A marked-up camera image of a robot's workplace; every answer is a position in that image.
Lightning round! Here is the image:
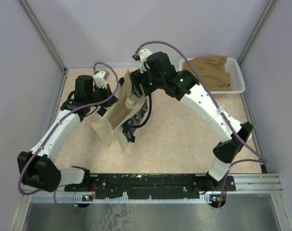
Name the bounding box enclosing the white cream-capped bottle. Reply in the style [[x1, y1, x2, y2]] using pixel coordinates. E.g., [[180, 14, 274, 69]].
[[125, 97, 136, 113]]

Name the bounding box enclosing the beige canvas tote bag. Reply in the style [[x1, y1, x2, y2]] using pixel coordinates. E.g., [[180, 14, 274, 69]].
[[91, 71, 150, 154]]

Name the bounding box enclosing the green cream-capped bottle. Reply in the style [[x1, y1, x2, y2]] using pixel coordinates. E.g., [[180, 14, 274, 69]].
[[127, 89, 138, 101]]

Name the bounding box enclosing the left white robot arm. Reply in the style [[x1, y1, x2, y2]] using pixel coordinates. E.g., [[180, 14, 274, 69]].
[[17, 71, 117, 194]]

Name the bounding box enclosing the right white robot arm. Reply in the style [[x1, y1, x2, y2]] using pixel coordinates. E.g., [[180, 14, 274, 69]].
[[129, 49, 253, 181]]

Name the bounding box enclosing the brown folded cloth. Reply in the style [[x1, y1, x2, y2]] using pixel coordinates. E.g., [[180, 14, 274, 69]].
[[190, 55, 231, 91]]

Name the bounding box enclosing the white plastic basket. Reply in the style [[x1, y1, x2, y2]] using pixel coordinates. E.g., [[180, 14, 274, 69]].
[[188, 56, 245, 94]]

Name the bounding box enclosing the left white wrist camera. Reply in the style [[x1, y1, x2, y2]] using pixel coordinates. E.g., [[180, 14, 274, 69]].
[[93, 70, 109, 89]]

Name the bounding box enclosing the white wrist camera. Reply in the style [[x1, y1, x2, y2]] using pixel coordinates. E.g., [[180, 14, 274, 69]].
[[93, 70, 109, 89], [132, 48, 152, 73]]

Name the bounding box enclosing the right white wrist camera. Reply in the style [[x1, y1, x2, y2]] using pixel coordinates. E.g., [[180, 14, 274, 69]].
[[132, 48, 152, 73]]

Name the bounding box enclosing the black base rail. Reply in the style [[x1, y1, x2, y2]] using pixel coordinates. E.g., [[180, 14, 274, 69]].
[[65, 173, 236, 200]]

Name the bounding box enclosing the white slotted cable duct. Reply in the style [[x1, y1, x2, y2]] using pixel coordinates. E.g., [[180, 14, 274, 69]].
[[30, 192, 219, 204]]

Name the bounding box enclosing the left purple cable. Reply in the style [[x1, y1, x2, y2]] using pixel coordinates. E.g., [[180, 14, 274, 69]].
[[17, 62, 120, 212]]

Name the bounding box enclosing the purple cable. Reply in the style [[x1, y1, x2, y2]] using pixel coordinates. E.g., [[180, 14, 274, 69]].
[[17, 62, 120, 212], [135, 41, 269, 209]]

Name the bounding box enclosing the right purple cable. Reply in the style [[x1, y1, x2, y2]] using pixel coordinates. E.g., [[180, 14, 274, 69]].
[[135, 41, 269, 209]]

